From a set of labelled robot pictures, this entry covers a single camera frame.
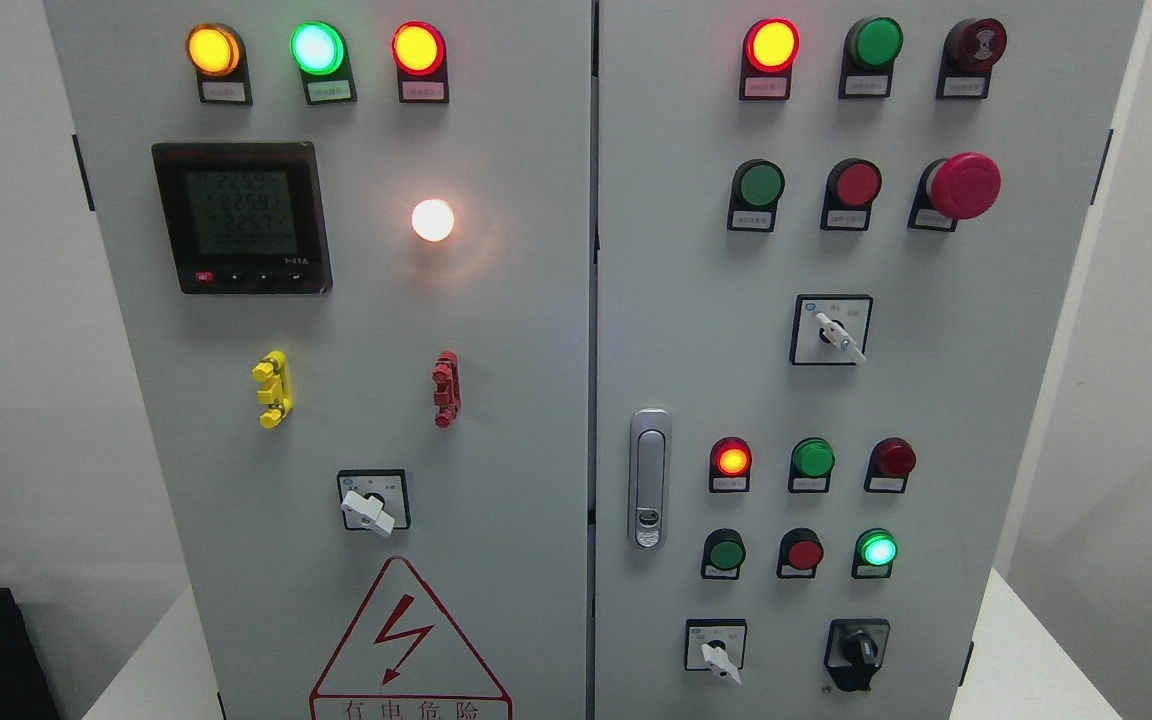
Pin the red push button lower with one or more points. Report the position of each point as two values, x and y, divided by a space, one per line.
800 554

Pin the grey cabinet left door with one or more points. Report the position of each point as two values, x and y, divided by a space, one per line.
499 500

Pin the red emergency stop button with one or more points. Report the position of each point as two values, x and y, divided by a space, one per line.
953 189

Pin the silver door handle lock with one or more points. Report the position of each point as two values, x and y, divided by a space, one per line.
648 474

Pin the white selector switch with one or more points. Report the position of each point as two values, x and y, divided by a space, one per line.
831 329
717 646

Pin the white selector switch upper right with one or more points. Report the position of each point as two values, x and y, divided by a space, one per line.
831 329

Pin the green push button lower right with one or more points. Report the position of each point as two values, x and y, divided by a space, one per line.
875 551

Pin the green push button lower left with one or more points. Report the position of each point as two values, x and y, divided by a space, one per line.
723 554

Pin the green indicator light right top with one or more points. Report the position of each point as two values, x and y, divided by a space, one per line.
871 48

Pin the grey cabinet right door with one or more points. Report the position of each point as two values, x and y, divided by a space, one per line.
698 320

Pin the white selector switch left door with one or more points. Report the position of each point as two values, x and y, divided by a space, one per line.
375 500

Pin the red push button upper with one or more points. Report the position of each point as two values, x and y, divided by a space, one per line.
851 188

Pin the green lit indicator light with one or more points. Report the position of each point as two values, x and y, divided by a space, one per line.
322 58

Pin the yellow indicator light top left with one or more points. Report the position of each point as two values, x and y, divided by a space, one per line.
217 53

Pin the red push button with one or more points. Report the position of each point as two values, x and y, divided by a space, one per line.
800 554
851 188

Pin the red warning triangle sticker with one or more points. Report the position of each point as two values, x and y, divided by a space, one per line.
404 657

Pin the green indicator light middle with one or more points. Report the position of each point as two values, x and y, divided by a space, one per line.
812 463

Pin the red indicator light right top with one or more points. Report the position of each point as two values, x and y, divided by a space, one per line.
769 50

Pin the red ringed indicator light left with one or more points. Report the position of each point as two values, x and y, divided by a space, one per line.
420 53

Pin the grey cabinet door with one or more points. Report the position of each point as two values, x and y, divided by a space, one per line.
698 320
499 500

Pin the red terminal connector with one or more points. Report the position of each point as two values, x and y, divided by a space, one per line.
447 390

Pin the white selector switch lower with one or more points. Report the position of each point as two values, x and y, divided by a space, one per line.
717 646

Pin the red indicator light middle left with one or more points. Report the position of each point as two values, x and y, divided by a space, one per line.
730 464

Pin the white glowing lamp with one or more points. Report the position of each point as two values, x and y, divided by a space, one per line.
432 220

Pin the dark red buzzer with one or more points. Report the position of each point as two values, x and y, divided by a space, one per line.
971 49

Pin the digital power meter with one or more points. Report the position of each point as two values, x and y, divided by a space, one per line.
244 217

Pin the green push button upper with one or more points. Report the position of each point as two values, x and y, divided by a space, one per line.
756 188

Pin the green push button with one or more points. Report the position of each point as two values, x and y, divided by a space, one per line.
875 551
756 188
723 554

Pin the red indicator light middle right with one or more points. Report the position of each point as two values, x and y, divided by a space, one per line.
890 465

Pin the black knob selector switch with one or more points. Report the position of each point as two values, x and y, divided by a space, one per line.
855 651

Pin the yellow terminal connector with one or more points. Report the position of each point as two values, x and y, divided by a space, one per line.
272 376

